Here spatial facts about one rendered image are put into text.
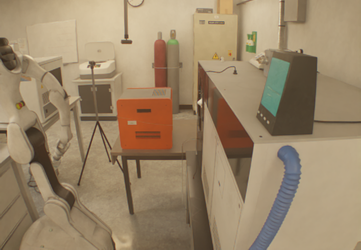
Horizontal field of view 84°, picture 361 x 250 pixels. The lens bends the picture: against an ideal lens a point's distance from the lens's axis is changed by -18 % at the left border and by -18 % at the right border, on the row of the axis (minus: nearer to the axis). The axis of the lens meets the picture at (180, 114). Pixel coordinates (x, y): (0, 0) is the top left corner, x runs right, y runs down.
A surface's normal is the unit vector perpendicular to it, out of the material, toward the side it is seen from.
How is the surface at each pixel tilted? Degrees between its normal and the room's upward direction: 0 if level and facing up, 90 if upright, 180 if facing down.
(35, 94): 90
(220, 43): 90
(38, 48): 90
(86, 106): 90
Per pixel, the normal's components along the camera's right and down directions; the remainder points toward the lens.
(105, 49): 0.03, 0.58
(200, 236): 0.00, -0.94
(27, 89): 0.03, 0.34
